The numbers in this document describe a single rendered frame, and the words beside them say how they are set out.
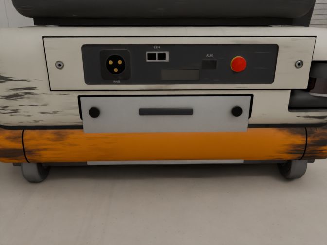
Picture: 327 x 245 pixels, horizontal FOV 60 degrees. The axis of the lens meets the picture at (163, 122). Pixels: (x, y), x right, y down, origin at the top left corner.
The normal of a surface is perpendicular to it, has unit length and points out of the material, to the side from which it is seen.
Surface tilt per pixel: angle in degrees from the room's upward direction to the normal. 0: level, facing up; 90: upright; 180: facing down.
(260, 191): 0
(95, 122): 90
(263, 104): 90
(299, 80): 90
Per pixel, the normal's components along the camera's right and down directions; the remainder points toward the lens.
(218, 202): 0.00, -0.93
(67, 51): 0.02, 0.36
